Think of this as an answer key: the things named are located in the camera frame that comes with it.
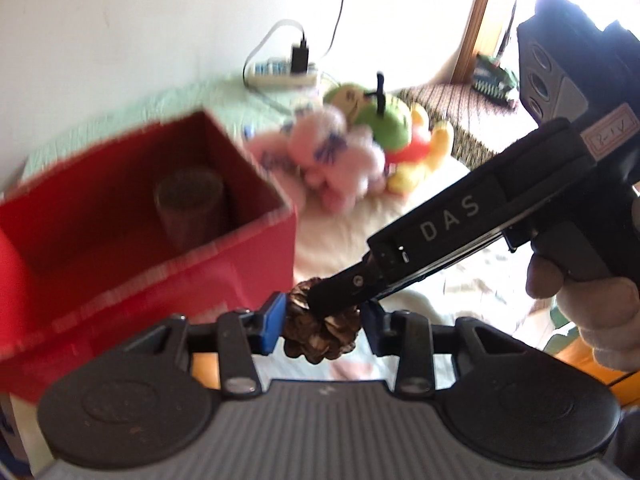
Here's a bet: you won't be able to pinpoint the white power strip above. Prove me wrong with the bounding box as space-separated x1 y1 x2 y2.
245 60 318 89

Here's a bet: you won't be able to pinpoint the green cartoon bedsheet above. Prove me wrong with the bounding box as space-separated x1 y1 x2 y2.
20 75 333 182

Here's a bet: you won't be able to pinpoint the brown pine cone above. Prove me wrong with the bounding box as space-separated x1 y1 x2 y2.
281 278 361 365

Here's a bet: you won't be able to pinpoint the large red cardboard box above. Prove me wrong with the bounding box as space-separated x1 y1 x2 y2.
1 110 297 403

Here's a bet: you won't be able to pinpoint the black charger cable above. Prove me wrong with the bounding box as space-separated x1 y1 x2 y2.
242 0 347 116

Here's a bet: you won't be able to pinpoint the black charger adapter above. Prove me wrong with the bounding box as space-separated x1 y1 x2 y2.
290 34 309 75

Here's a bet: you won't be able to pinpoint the person's right hand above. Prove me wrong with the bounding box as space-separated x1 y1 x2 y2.
526 255 639 372

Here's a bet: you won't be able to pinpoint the printed packing tape roll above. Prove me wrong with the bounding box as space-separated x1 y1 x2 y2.
154 168 229 252

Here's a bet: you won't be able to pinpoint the pink plush bunnies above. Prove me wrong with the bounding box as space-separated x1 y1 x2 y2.
244 105 386 214

